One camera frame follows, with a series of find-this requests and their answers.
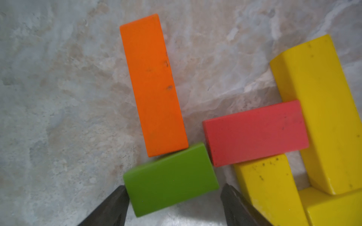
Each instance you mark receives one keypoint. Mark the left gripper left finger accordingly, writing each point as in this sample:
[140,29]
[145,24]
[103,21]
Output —
[111,212]

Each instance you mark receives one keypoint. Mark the yellow block upper diagonal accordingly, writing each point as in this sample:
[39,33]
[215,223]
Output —
[312,74]

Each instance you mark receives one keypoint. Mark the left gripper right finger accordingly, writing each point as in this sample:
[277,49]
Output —
[238,211]

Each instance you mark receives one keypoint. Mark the yellow block small horizontal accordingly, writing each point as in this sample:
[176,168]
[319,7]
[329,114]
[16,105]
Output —
[332,210]

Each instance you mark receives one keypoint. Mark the yellow block short vertical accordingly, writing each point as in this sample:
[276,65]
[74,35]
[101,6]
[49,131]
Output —
[269,186]

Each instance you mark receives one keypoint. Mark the orange block top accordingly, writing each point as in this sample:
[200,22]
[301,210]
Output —
[154,89]

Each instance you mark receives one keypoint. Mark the green block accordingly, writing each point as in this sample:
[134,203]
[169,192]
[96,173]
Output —
[170,180]

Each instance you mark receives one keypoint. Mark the red block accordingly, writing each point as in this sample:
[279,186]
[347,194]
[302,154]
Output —
[255,134]

